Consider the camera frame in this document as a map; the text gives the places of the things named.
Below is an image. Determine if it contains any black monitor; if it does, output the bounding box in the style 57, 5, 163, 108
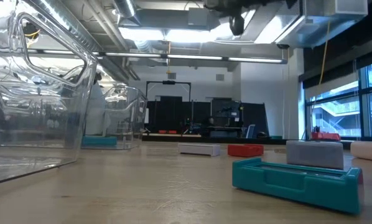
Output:
211, 98, 241, 119

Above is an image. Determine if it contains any silver rectangular air duct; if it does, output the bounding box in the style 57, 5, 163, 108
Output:
238, 0, 370, 48

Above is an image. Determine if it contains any clear plastic bin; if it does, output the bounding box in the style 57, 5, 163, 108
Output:
0, 0, 99, 187
81, 84, 149, 151

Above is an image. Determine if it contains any teal rectangular plastic case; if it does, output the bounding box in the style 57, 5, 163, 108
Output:
81, 135, 118, 147
231, 157, 365, 216

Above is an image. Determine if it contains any silver round air duct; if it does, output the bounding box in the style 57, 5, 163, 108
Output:
113, 0, 142, 26

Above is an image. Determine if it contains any wooden workbench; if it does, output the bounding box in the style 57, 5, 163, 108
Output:
141, 133, 203, 142

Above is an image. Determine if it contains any pink wall charger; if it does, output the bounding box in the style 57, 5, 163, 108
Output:
350, 141, 372, 162

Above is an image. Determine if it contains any white rectangular box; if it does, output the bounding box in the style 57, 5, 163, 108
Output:
178, 142, 222, 157

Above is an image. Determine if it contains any blue office chair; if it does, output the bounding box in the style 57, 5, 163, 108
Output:
246, 124, 258, 139

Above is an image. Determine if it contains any red rectangular plastic case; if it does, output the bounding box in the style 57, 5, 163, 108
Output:
226, 143, 264, 158

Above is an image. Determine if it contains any black rig frame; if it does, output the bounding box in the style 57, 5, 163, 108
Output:
145, 80, 192, 102

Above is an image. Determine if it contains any black window frame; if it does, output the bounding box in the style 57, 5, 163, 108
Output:
299, 46, 372, 141

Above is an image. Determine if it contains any red box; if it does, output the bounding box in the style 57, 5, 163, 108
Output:
311, 131, 342, 141

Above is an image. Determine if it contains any black partition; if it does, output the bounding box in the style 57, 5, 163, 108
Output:
146, 95, 270, 138

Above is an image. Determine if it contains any long ceiling light strip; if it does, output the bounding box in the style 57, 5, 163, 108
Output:
27, 49, 289, 65

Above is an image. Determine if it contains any yellow hanging cable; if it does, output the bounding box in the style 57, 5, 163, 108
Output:
317, 21, 332, 86

